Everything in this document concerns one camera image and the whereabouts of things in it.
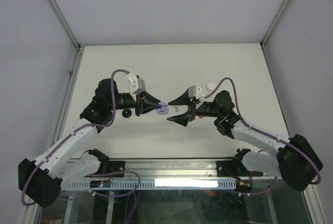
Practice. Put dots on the grey slotted cable duct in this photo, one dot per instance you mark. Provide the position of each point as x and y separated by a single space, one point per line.
153 184

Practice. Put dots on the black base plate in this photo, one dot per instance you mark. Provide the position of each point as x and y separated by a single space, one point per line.
228 168
115 166

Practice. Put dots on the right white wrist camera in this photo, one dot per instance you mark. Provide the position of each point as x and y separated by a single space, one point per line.
195 93

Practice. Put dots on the white earbud charging case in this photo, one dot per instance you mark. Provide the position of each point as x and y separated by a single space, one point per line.
210 86

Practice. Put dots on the right aluminium frame post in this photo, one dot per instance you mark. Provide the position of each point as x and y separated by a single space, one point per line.
282 8

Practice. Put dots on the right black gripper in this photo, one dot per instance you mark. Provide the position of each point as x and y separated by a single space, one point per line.
182 100

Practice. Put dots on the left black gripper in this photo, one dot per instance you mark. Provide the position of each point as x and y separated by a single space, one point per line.
146 108

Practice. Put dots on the black earbud charging case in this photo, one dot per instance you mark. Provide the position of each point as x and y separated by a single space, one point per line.
126 113

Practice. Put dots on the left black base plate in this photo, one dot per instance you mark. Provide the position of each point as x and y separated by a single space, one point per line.
115 166

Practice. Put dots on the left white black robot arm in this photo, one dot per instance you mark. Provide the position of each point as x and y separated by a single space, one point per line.
49 174

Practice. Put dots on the aluminium frame post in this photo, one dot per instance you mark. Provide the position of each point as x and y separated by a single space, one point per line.
282 8
64 24

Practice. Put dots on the purple earbud charging case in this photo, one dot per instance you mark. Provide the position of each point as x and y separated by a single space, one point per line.
163 109

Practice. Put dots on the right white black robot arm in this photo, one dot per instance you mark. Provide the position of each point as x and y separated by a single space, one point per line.
291 158

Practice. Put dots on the left aluminium frame post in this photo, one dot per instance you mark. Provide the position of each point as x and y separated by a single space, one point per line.
64 24

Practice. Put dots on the aluminium mounting rail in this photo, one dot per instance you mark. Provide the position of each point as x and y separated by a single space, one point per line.
184 168

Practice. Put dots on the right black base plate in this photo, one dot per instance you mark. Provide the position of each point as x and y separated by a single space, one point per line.
228 168

